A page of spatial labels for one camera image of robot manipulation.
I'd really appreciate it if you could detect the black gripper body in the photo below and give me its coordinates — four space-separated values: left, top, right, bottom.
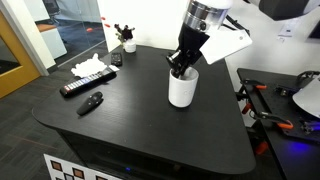
175 23 211 62

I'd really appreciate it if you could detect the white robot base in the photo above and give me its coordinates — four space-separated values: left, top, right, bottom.
292 74 320 119

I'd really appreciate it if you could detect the white ceramic mug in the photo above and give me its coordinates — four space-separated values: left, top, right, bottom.
167 66 200 109

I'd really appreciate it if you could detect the small white vase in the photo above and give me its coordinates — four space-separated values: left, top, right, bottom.
122 39 138 54

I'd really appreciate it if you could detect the white pot with black tools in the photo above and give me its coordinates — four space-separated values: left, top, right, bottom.
113 23 136 44

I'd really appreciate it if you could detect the short flat black remote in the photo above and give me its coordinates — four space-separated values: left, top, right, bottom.
110 52 124 67

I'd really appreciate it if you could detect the black clamp with orange tip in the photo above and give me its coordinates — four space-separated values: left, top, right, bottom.
240 78 268 91

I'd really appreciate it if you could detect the crumpled white tissue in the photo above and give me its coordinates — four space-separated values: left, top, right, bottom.
70 53 108 79

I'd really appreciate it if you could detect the long black tv remote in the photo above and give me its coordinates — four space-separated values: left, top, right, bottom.
59 67 118 98

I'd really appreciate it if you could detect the small curved black remote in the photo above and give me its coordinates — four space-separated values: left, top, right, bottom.
76 91 104 117

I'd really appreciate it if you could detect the black table cabinet base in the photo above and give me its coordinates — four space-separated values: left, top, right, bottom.
56 129 234 180

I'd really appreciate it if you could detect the white cabinet with wood top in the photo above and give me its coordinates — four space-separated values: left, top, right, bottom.
35 23 68 60

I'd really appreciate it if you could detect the blue lit electronic device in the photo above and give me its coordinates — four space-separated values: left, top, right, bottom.
299 119 320 135

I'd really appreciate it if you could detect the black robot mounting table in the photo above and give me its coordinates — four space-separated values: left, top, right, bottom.
235 67 320 180

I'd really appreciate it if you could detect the calibration board with brown squares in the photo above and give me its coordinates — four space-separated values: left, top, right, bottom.
43 153 123 180

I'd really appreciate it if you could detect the wooden door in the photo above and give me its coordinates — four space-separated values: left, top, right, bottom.
0 9 42 100

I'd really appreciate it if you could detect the white wrist camera mount plate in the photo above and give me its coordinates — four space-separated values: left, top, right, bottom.
199 26 253 65

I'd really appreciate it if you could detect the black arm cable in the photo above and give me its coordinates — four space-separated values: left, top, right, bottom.
222 14 251 36

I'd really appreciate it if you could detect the orange clamp handle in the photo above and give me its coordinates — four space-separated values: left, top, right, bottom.
241 102 253 115
255 140 270 156

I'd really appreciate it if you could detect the white wall paper sheet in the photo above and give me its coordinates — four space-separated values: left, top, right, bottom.
277 18 301 38

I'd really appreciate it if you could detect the black clamp with orange handle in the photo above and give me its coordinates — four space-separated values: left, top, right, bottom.
256 111 295 130

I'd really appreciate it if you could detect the black cable bundle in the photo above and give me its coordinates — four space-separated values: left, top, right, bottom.
296 70 320 85

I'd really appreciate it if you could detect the black wall mounted device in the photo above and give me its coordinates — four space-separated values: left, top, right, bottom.
308 20 320 39

